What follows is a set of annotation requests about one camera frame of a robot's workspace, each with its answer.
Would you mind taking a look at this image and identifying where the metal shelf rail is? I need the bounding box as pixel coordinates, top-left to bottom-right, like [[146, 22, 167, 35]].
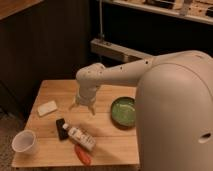
[[90, 38, 151, 63]]

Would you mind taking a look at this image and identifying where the upper wooden shelf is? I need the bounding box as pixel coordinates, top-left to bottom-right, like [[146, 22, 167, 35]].
[[102, 0, 213, 25]]

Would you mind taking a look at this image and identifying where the white sponge block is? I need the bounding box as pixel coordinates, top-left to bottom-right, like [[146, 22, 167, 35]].
[[37, 101, 57, 116]]

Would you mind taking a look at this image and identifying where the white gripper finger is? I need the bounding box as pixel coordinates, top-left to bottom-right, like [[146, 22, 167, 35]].
[[69, 103, 79, 111], [88, 106, 96, 115]]

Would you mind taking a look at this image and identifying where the white plastic bottle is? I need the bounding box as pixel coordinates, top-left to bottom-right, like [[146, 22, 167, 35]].
[[62, 123, 96, 151]]

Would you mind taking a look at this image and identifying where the black rectangular bar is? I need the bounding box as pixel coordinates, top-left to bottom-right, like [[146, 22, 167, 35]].
[[56, 118, 68, 140]]

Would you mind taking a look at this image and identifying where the white ceramic cup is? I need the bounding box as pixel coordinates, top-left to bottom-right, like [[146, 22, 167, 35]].
[[12, 130, 38, 155]]

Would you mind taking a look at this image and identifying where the orange carrot toy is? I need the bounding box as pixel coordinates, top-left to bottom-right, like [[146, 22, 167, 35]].
[[74, 145, 91, 166]]

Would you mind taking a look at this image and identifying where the green ceramic bowl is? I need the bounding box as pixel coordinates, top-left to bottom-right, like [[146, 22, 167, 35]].
[[110, 97, 136, 127]]

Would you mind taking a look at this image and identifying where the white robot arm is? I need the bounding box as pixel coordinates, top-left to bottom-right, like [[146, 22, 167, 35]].
[[74, 50, 213, 171]]

